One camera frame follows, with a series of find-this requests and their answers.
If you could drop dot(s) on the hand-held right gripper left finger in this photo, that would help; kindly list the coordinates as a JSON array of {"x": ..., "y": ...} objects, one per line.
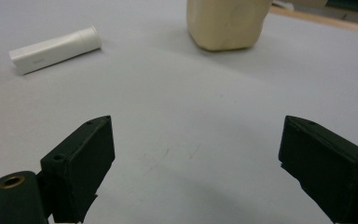
[{"x": 77, "y": 165}]

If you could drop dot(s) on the white tube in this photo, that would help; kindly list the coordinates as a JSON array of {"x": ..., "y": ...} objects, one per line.
[{"x": 54, "y": 49}]

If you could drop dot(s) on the cream fabric pouch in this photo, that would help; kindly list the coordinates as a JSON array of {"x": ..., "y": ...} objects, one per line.
[{"x": 227, "y": 23}]

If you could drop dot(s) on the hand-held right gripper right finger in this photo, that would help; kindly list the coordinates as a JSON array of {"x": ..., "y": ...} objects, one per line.
[{"x": 326, "y": 168}]

